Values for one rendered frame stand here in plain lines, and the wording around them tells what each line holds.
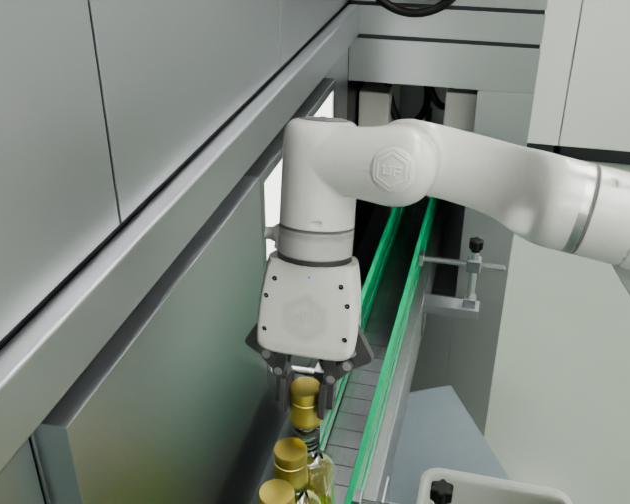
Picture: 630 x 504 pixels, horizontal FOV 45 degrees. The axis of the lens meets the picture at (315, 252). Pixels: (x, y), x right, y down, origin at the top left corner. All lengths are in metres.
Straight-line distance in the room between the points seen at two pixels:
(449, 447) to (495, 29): 0.79
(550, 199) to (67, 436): 0.44
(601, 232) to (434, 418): 0.81
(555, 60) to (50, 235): 3.97
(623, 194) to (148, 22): 0.44
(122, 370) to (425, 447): 0.82
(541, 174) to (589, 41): 3.70
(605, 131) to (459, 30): 3.06
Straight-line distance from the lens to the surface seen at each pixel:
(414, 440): 1.41
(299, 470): 0.79
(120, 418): 0.69
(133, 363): 0.69
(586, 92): 4.48
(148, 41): 0.72
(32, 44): 0.57
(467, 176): 0.79
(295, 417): 0.82
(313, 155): 0.70
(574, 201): 0.69
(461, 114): 1.71
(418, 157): 0.67
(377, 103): 1.75
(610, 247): 0.71
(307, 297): 0.75
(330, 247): 0.72
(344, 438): 1.21
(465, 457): 1.39
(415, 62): 1.59
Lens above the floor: 1.71
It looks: 30 degrees down
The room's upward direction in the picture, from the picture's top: straight up
